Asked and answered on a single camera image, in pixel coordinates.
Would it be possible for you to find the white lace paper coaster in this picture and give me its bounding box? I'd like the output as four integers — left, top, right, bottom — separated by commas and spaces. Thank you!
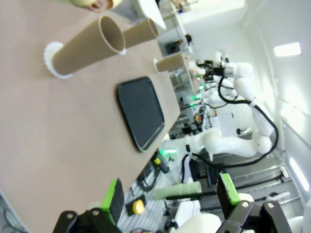
43, 41, 73, 80

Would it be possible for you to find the black rod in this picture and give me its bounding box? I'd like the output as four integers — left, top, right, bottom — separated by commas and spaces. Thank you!
165, 191, 221, 201

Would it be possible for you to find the tall brown paper cup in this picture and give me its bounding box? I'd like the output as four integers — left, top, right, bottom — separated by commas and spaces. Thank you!
52, 16, 126, 76
156, 53, 184, 73
122, 18, 160, 49

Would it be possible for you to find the pale green foam tube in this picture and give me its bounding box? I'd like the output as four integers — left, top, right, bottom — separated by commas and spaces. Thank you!
153, 182, 202, 200

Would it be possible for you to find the person's right hand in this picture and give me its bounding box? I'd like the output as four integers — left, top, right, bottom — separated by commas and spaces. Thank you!
87, 0, 110, 12

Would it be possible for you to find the ceiling light panel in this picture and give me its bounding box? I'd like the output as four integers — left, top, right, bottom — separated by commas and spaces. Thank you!
289, 157, 311, 192
274, 42, 302, 56

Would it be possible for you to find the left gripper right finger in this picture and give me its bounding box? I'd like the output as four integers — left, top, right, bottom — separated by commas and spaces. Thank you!
216, 172, 292, 233

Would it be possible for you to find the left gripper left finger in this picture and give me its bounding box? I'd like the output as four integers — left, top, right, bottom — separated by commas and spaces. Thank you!
52, 177, 126, 233

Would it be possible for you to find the white cabinet box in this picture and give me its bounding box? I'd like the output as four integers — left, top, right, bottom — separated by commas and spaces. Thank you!
210, 113, 235, 136

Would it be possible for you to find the black plastic tray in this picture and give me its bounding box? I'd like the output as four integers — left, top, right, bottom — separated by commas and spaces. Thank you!
117, 76, 166, 152

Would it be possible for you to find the white rectangular table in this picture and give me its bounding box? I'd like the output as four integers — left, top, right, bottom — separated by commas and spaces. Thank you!
137, 0, 167, 29

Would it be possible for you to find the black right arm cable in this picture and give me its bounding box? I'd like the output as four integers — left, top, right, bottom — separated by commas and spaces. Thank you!
184, 75, 279, 168

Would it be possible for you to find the person's right forearm yellow sleeve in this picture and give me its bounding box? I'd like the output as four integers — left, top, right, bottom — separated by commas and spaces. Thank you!
69, 0, 94, 8

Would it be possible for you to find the person's left forearm yellow sleeve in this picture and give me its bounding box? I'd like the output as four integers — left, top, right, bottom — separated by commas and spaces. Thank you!
106, 0, 123, 10

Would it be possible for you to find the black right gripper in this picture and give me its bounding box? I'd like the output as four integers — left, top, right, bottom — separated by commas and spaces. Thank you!
205, 63, 228, 78

